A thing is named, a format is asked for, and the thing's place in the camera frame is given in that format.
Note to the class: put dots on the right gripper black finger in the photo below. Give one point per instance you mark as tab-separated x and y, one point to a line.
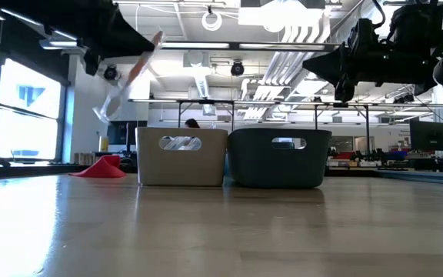
329	59
329	73

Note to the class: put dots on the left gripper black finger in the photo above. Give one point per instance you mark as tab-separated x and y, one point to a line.
125	32
129	48

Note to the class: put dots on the cluttered workbench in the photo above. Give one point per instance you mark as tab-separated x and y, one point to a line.
360	161

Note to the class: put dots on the black desk monitor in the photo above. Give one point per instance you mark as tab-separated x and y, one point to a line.
431	135

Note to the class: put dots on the person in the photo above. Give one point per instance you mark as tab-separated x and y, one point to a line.
192	124

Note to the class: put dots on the red cloth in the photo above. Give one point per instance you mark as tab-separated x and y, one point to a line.
98	169

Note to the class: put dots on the right wrist camera housing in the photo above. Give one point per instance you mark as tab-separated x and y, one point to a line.
414	27

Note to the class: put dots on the dark wall screen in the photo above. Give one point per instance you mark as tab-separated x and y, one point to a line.
123	132

